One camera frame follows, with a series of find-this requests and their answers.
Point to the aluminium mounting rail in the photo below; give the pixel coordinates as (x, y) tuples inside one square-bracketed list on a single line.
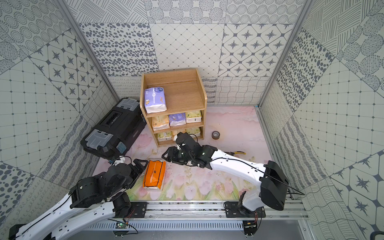
[(214, 210)]

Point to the orange tissue pack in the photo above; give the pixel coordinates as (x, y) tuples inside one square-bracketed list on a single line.
[(155, 175)]

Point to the green tissue pack middle shelf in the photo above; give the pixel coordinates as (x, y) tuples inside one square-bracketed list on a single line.
[(193, 117)]

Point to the yellow tissue pack bottom middle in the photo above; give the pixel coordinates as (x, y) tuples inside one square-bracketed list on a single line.
[(174, 134)]

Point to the white slotted cable duct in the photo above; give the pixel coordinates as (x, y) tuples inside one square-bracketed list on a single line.
[(210, 225)]

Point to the small purple tissue pack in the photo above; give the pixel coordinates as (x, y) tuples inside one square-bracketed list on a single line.
[(177, 119)]

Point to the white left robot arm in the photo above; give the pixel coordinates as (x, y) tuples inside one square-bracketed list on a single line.
[(91, 200)]

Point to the grey tape roll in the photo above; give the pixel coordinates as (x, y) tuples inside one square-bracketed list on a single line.
[(216, 135)]

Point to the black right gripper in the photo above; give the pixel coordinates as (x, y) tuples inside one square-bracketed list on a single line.
[(172, 151)]

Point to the wooden three-tier shelf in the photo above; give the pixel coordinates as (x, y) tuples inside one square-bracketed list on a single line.
[(184, 92)]

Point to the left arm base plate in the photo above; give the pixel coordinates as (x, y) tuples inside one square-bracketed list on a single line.
[(137, 210)]

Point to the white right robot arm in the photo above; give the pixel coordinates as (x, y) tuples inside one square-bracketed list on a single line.
[(270, 183)]

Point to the green circuit board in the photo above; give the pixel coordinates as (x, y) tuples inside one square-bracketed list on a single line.
[(120, 226)]

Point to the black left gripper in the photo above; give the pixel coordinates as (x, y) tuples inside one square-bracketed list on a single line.
[(137, 167)]

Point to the yellow-handled pliers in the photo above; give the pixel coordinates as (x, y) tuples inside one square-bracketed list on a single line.
[(236, 153)]

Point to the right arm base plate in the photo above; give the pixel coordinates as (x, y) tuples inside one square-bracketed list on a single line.
[(234, 210)]

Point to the green tissue pack bottom right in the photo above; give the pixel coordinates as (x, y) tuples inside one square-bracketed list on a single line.
[(194, 131)]

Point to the yellow-orange tissue pack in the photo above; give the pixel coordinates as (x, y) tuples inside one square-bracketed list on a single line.
[(160, 123)]

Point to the black plastic toolbox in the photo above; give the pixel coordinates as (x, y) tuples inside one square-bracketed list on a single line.
[(115, 134)]

